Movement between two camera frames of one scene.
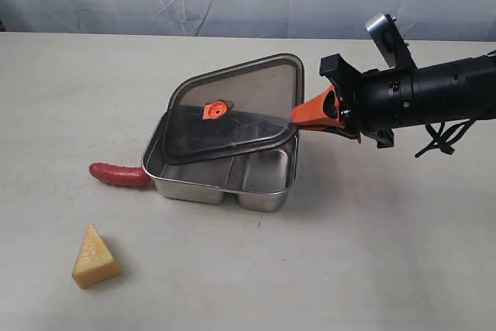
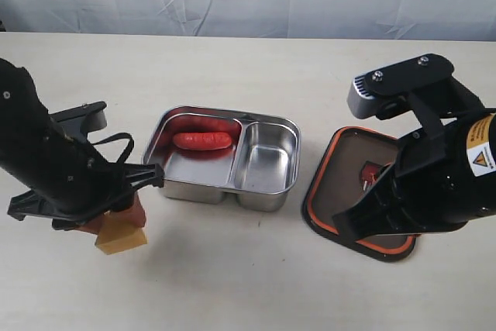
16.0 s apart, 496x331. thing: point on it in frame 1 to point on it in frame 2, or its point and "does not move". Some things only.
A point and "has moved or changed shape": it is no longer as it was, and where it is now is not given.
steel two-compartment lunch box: (259, 177) does not move
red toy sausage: (119, 175) has moved or changed shape
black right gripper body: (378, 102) to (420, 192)
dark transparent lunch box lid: (228, 110) to (334, 182)
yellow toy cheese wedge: (94, 263) to (116, 234)
